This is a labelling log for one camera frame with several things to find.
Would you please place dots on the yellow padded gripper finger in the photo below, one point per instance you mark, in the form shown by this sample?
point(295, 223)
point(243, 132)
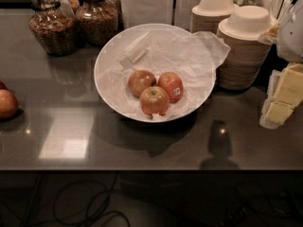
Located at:
point(288, 94)

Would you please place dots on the middle glass cereal jar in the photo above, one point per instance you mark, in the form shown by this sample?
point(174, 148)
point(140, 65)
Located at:
point(98, 21)

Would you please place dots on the back stack paper bowls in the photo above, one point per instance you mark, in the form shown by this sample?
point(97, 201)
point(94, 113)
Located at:
point(208, 13)

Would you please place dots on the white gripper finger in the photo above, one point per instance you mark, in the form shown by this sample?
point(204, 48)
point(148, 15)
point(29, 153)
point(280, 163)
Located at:
point(264, 121)

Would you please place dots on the front stack paper bowls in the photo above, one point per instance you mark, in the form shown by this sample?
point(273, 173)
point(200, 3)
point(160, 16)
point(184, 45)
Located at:
point(240, 31)

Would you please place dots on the right red apple with sticker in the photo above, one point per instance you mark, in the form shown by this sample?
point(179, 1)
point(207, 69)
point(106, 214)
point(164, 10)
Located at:
point(172, 84)

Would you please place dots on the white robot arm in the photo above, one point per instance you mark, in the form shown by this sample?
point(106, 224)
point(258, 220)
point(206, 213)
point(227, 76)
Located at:
point(289, 41)

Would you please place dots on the red apple on table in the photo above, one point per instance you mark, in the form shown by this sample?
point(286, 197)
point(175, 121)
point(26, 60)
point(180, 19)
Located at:
point(8, 104)

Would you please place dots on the stack paper bowls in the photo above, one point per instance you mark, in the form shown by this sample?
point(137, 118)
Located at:
point(240, 31)
point(208, 13)

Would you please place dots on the partly hidden red apple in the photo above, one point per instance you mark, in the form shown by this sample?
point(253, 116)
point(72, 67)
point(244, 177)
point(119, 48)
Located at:
point(3, 86)

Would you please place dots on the left glass cereal jar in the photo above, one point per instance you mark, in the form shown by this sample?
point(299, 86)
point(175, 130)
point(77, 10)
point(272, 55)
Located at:
point(54, 30)

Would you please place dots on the glass cereal jar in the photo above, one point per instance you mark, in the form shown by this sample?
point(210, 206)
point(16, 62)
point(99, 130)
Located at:
point(54, 30)
point(98, 21)

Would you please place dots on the large white bowl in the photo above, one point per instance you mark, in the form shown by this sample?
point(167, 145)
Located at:
point(107, 66)

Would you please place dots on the white crumpled paper liner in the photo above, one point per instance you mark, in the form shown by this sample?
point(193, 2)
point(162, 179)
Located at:
point(189, 60)

